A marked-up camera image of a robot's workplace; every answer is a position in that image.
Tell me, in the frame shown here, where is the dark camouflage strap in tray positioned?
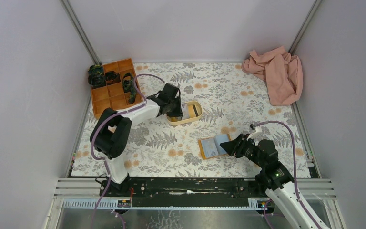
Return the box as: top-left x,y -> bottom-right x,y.
122,72 -> 139,105

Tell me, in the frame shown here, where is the beige oval plastic tray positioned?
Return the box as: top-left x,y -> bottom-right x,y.
167,101 -> 203,126

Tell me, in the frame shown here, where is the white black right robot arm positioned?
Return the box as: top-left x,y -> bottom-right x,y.
220,134 -> 329,229

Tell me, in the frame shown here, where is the pink crumpled cloth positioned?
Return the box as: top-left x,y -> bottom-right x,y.
241,46 -> 304,106

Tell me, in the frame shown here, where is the white VIP card in holder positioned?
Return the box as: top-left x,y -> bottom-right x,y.
200,138 -> 227,159

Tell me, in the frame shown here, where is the orange card with black stripe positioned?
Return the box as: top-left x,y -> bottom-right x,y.
187,104 -> 199,118

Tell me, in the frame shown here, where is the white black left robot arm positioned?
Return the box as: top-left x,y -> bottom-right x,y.
90,83 -> 183,185

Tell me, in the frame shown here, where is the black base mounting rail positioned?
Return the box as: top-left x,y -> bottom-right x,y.
99,177 -> 269,208

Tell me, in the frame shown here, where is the floral patterned table mat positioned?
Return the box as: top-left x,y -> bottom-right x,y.
71,62 -> 312,178

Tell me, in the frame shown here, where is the dark rolled strap in tray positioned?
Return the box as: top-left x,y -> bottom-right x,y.
104,71 -> 121,85

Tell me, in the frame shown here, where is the orange compartment organizer tray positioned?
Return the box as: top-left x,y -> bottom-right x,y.
88,58 -> 143,119

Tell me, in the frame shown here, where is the yellow leather card holder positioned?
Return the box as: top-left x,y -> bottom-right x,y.
198,134 -> 231,160

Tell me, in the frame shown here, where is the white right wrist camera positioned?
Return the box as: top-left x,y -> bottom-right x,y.
247,124 -> 263,139

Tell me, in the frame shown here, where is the dark camouflage rolled strap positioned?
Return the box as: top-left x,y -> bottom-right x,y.
87,64 -> 107,89

